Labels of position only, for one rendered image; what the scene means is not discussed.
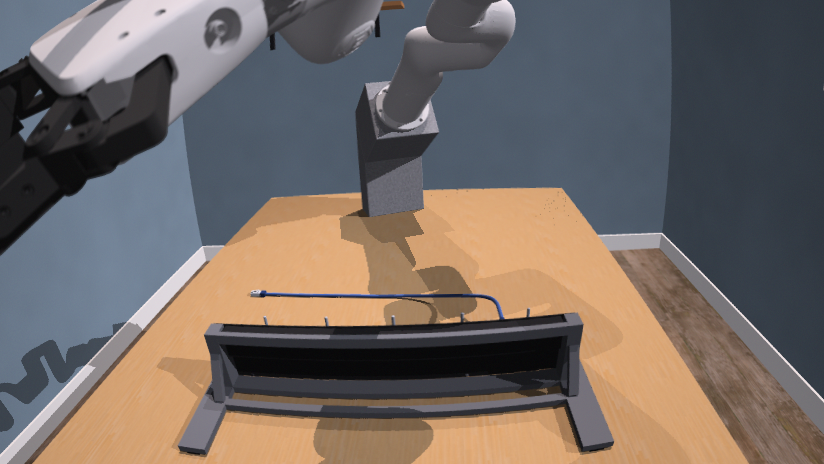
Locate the blue patch cord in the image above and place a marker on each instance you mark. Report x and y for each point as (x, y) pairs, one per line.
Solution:
(396, 296)

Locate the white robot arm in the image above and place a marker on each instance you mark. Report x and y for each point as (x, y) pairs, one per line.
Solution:
(327, 33)

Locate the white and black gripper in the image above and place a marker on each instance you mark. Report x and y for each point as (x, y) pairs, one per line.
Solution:
(160, 43)

